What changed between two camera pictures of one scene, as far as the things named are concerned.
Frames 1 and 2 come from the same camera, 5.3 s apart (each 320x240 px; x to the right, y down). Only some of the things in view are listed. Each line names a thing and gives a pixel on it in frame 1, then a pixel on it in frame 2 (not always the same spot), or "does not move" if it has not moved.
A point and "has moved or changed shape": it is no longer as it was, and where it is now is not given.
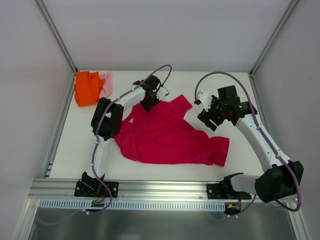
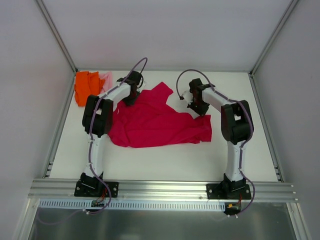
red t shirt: (162, 134) has moved or changed shape
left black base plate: (95, 189) does not move
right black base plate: (217, 191) does not move
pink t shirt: (107, 90) does not move
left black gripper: (149, 104) → (131, 99)
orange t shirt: (87, 88) does not move
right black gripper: (210, 116) → (200, 107)
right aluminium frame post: (268, 44) does not move
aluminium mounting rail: (164, 191) does not move
